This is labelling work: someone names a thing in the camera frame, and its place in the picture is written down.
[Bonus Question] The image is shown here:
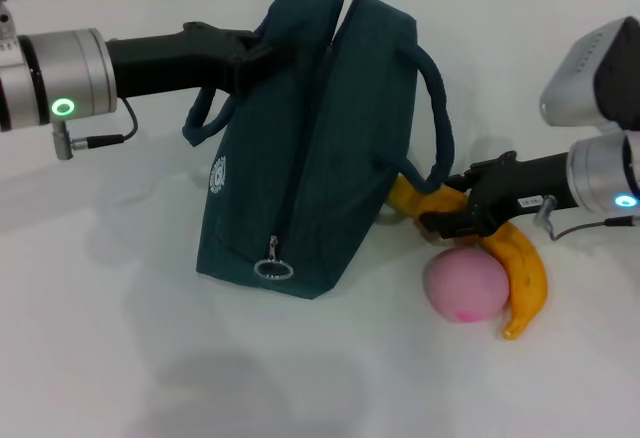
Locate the dark teal insulated bag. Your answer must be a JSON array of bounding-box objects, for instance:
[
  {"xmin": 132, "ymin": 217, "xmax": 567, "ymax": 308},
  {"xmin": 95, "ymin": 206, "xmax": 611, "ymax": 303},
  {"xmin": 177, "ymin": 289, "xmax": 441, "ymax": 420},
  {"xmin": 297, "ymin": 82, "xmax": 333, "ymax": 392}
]
[{"xmin": 180, "ymin": 0, "xmax": 457, "ymax": 302}]

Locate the zipper pull with clear ring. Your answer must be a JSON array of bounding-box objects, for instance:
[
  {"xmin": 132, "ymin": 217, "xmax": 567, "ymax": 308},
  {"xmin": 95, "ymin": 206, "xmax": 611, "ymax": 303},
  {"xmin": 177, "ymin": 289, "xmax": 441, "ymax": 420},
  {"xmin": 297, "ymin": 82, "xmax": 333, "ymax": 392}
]
[{"xmin": 252, "ymin": 235, "xmax": 295, "ymax": 280}]

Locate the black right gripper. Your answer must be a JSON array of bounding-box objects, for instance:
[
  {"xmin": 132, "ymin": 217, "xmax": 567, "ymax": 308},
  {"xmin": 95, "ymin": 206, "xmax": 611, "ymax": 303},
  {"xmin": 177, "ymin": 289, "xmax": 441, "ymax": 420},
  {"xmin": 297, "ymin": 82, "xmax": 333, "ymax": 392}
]
[{"xmin": 417, "ymin": 150, "xmax": 577, "ymax": 238}]

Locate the left wrist cable with plug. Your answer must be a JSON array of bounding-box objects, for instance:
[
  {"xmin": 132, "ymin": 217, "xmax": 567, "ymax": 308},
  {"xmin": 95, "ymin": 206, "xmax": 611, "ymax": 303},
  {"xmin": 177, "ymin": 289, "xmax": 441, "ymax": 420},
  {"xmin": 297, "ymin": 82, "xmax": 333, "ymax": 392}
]
[{"xmin": 53, "ymin": 100, "xmax": 139, "ymax": 162}]

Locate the right wrist cable with plug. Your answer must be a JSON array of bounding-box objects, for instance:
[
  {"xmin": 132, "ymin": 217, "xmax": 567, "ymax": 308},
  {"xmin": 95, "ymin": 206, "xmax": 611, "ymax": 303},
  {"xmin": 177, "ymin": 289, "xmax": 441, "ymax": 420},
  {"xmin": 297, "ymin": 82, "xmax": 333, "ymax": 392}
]
[{"xmin": 533, "ymin": 193, "xmax": 640, "ymax": 239}]

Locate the yellow banana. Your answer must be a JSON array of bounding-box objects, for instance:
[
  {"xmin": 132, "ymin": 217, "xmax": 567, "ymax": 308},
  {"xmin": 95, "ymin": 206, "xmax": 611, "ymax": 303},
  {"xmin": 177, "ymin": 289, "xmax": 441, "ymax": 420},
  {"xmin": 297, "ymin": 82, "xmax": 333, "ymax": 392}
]
[{"xmin": 385, "ymin": 172, "xmax": 549, "ymax": 343}]

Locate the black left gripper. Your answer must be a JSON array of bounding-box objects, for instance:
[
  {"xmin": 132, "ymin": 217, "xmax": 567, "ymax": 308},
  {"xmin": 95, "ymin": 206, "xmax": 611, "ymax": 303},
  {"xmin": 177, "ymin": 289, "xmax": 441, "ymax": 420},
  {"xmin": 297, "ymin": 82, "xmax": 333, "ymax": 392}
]
[{"xmin": 104, "ymin": 20, "xmax": 297, "ymax": 100}]

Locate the wrist cable with plug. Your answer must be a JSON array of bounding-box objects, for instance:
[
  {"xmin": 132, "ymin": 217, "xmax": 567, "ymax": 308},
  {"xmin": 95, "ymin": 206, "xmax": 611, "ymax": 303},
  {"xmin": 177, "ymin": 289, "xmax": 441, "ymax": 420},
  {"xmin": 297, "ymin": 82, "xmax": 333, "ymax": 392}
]
[
  {"xmin": 533, "ymin": 193, "xmax": 640, "ymax": 239},
  {"xmin": 53, "ymin": 100, "xmax": 139, "ymax": 162}
]

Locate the pink peach toy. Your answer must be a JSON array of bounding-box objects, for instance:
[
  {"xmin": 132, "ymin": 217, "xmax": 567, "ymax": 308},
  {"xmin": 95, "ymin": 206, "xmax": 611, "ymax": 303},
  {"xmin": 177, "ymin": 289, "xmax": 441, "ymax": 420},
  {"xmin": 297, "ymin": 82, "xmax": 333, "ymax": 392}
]
[{"xmin": 424, "ymin": 248, "xmax": 509, "ymax": 323}]

